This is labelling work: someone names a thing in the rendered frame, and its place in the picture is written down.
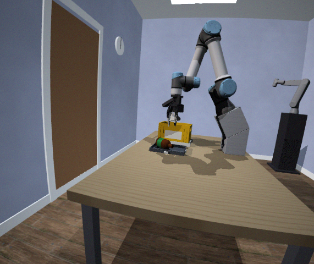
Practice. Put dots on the yellow divided crate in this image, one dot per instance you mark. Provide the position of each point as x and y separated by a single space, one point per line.
178 133

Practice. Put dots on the brown bottle with green label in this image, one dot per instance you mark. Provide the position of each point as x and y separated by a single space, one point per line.
163 143

